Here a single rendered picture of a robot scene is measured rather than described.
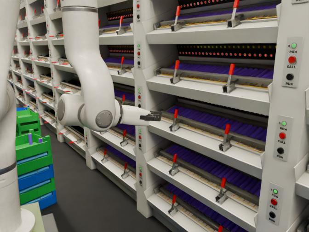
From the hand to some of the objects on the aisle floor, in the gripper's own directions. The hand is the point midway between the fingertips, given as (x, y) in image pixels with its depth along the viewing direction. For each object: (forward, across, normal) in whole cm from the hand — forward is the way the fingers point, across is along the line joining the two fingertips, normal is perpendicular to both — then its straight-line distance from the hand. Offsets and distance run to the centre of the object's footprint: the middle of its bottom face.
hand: (155, 116), depth 90 cm
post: (+40, -35, +57) cm, 78 cm away
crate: (-19, +79, +69) cm, 107 cm away
